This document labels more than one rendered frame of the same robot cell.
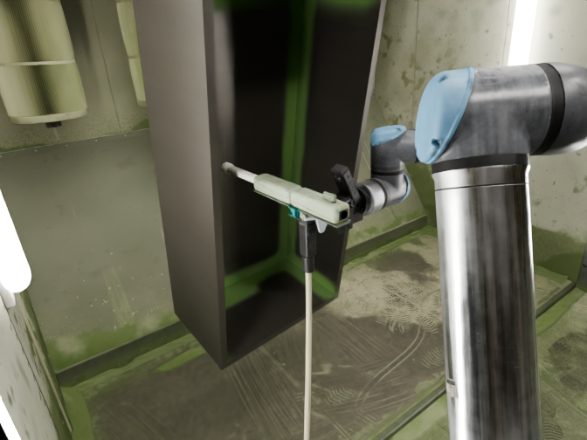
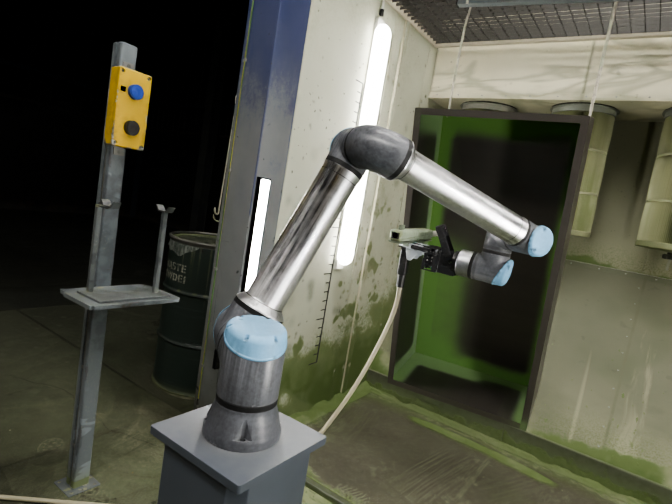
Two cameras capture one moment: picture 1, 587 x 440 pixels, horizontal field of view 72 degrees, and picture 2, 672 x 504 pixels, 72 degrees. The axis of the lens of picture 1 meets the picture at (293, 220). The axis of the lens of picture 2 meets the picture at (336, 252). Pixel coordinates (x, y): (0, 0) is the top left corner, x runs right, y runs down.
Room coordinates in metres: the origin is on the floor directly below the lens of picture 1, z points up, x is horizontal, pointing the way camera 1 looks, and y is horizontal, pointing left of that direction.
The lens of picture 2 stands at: (0.02, -1.48, 1.24)
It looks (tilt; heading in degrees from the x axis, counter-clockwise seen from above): 6 degrees down; 68
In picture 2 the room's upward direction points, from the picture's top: 10 degrees clockwise
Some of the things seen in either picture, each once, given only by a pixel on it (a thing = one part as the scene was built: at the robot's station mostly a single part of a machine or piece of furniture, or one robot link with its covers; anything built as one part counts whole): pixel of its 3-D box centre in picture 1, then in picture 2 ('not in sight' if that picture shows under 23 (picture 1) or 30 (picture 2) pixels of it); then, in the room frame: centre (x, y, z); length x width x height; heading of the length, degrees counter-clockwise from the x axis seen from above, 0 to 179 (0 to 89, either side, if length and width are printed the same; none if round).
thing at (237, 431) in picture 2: not in sight; (244, 412); (0.29, -0.41, 0.69); 0.19 x 0.19 x 0.10
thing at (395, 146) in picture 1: (391, 149); (502, 236); (1.07, -0.28, 1.21); 0.12 x 0.09 x 0.12; 88
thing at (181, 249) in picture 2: not in sight; (209, 310); (0.42, 1.36, 0.44); 0.59 x 0.58 x 0.89; 105
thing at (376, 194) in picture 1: (364, 197); (464, 263); (1.01, -0.20, 1.10); 0.10 x 0.05 x 0.09; 38
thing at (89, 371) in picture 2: not in sight; (100, 276); (-0.12, 0.38, 0.82); 0.06 x 0.06 x 1.64; 34
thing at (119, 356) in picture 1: (291, 280); (592, 470); (2.22, 0.04, 0.11); 2.70 x 0.02 x 0.13; 124
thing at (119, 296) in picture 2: not in sight; (130, 249); (-0.03, 0.24, 0.95); 0.26 x 0.15 x 0.32; 34
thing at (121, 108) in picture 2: not in sight; (127, 109); (-0.09, 0.33, 1.42); 0.12 x 0.06 x 0.26; 34
